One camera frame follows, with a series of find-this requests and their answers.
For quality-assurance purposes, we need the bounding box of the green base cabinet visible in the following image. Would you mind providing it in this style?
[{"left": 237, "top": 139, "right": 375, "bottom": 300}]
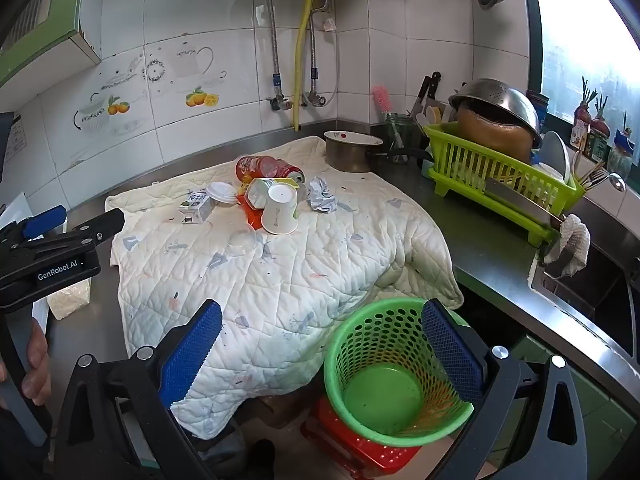
[{"left": 500, "top": 332, "right": 640, "bottom": 480}]

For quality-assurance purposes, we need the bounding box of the green wall cabinet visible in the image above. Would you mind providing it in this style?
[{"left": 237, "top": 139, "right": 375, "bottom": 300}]
[{"left": 0, "top": 0, "right": 103, "bottom": 88}]

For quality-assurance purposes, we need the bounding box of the plain white plate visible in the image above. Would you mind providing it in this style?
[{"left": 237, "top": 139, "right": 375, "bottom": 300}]
[{"left": 540, "top": 130, "right": 572, "bottom": 183}]

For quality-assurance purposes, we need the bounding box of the white blue milk carton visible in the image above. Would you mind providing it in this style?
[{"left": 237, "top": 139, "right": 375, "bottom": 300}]
[{"left": 177, "top": 187, "right": 216, "bottom": 226}]

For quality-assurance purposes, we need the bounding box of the brown clay pot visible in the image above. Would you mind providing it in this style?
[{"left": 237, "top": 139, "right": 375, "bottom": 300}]
[{"left": 456, "top": 100, "right": 536, "bottom": 163}]

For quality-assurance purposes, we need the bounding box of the sprouting onion in bottle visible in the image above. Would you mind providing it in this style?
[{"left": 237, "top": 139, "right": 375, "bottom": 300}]
[
  {"left": 587, "top": 94, "right": 612, "bottom": 161},
  {"left": 570, "top": 76, "right": 598, "bottom": 151}
]

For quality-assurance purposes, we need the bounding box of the steel cleaver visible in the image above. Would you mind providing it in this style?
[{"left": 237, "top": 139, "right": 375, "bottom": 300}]
[{"left": 482, "top": 175, "right": 568, "bottom": 231}]

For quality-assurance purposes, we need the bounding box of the red plastic stool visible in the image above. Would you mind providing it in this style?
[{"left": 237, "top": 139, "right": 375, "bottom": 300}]
[{"left": 300, "top": 397, "right": 426, "bottom": 478}]

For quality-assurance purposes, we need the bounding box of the metal ladle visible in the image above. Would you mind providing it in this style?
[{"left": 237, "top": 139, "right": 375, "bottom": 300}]
[{"left": 575, "top": 170, "right": 627, "bottom": 193}]

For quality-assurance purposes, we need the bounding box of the window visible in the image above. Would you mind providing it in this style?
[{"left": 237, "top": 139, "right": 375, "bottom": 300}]
[{"left": 522, "top": 0, "right": 640, "bottom": 126}]

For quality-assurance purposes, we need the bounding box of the white plate with red print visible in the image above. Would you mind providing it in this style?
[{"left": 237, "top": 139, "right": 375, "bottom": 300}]
[{"left": 324, "top": 130, "right": 383, "bottom": 146}]

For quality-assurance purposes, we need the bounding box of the metal colander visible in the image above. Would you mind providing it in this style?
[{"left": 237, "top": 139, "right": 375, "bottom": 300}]
[{"left": 448, "top": 78, "right": 543, "bottom": 148}]

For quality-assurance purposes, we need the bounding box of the white dish cloth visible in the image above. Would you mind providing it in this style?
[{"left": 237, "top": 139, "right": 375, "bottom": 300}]
[{"left": 542, "top": 214, "right": 592, "bottom": 278}]

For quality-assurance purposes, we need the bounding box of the white quilted blanket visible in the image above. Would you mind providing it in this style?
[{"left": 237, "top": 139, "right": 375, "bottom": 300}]
[{"left": 105, "top": 135, "right": 466, "bottom": 436}]

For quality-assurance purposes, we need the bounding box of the green plastic dish rack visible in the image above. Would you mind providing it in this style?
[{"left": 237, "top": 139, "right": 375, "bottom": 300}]
[{"left": 422, "top": 122, "right": 586, "bottom": 248}]

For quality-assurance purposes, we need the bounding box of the braided metal hose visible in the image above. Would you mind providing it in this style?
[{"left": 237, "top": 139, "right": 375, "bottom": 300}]
[
  {"left": 251, "top": 0, "right": 283, "bottom": 98},
  {"left": 306, "top": 5, "right": 326, "bottom": 106}
]

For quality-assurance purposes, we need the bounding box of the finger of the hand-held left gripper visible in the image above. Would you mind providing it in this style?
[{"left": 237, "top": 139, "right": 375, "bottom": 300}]
[
  {"left": 0, "top": 204, "right": 68, "bottom": 252},
  {"left": 15, "top": 208, "right": 126, "bottom": 257}
]

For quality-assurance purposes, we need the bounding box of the clear plastic bag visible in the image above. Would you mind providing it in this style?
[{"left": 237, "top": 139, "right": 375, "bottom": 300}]
[{"left": 46, "top": 277, "right": 92, "bottom": 321}]

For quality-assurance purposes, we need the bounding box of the yellow snack packet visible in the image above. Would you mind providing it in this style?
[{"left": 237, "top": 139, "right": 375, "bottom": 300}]
[{"left": 240, "top": 177, "right": 281, "bottom": 210}]

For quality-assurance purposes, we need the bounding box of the white paper cup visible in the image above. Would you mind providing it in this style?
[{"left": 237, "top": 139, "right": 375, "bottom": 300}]
[{"left": 260, "top": 183, "right": 300, "bottom": 236}]

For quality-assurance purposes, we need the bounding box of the white plastic lid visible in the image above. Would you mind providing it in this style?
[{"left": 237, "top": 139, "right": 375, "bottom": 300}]
[{"left": 206, "top": 181, "right": 240, "bottom": 205}]

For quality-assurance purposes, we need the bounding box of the clear plastic lid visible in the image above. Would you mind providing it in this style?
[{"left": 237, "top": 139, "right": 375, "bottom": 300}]
[{"left": 225, "top": 232, "right": 263, "bottom": 258}]

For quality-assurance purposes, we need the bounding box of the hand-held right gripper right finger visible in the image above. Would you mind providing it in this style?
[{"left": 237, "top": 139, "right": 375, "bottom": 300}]
[{"left": 421, "top": 299, "right": 588, "bottom": 480}]

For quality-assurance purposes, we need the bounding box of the yellow gas hose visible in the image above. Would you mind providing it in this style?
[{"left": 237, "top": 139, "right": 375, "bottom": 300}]
[{"left": 292, "top": 0, "right": 317, "bottom": 132}]

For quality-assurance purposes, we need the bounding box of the pink bottle brush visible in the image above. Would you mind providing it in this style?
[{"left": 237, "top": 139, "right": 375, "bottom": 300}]
[{"left": 371, "top": 85, "right": 406, "bottom": 148}]

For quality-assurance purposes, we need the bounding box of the glass jar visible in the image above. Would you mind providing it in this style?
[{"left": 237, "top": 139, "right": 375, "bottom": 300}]
[{"left": 384, "top": 112, "right": 418, "bottom": 163}]

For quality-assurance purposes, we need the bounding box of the crumpled silver wrapper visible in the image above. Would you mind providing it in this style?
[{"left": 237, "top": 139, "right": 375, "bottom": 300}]
[{"left": 307, "top": 175, "right": 341, "bottom": 214}]

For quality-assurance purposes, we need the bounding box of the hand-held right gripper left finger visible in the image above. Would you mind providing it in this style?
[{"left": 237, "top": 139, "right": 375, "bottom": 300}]
[{"left": 52, "top": 299, "right": 223, "bottom": 480}]

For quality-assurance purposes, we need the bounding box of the green perforated plastic basket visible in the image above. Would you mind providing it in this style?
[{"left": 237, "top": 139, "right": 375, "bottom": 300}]
[{"left": 324, "top": 297, "right": 475, "bottom": 448}]

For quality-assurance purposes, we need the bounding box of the steel kitchen sink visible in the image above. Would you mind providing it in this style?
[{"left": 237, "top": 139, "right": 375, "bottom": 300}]
[{"left": 530, "top": 220, "right": 640, "bottom": 361}]

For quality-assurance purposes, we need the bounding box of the person's left hand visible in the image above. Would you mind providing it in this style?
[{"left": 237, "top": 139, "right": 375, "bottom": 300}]
[{"left": 21, "top": 317, "right": 53, "bottom": 407}]

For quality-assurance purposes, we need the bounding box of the metal saucepan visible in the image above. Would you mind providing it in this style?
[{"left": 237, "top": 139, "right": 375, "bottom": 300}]
[{"left": 324, "top": 132, "right": 431, "bottom": 174}]

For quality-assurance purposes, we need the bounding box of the red drink can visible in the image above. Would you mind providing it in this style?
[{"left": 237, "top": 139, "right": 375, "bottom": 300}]
[{"left": 235, "top": 155, "right": 306, "bottom": 184}]

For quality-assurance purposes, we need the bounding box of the black-handled knife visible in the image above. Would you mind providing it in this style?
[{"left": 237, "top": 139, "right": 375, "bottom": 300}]
[{"left": 411, "top": 71, "right": 443, "bottom": 116}]

